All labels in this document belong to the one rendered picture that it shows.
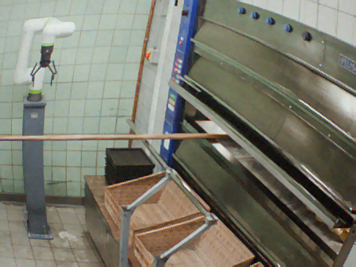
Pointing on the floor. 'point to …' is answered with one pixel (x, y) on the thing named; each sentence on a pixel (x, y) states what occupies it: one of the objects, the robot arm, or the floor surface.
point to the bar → (147, 199)
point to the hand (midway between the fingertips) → (42, 84)
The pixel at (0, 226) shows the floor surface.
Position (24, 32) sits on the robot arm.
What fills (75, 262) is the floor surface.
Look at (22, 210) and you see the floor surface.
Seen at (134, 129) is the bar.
